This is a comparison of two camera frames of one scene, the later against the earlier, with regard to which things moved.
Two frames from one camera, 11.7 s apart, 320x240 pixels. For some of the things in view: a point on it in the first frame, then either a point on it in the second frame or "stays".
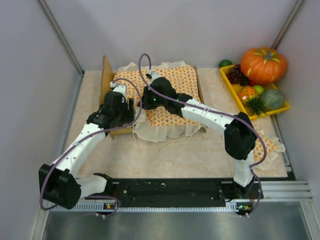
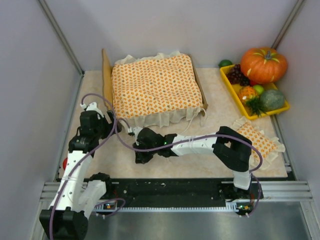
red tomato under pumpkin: (252, 82) stays
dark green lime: (224, 62) stays
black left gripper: (126, 110) to (110, 120)
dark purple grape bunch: (235, 76) stays
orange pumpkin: (263, 65) stays
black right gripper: (147, 99) to (139, 149)
